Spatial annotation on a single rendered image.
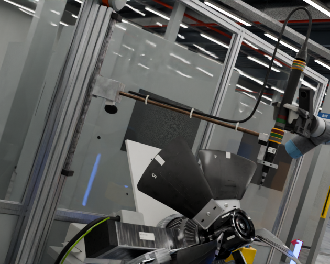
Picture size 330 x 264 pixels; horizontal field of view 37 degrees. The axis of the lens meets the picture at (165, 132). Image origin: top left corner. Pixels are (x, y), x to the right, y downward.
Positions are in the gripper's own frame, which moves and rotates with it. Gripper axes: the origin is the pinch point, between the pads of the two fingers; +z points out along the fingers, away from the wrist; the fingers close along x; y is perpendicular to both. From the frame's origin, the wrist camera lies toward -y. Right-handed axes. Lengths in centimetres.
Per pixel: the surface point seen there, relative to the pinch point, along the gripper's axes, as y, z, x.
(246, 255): 59, -38, 21
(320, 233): 89, -525, 254
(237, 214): 38.9, 7.2, -2.5
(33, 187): 57, 39, 70
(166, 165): 30.5, 31.2, 10.4
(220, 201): 37.6, 4.2, 7.9
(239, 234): 43.9, 10.4, -8.0
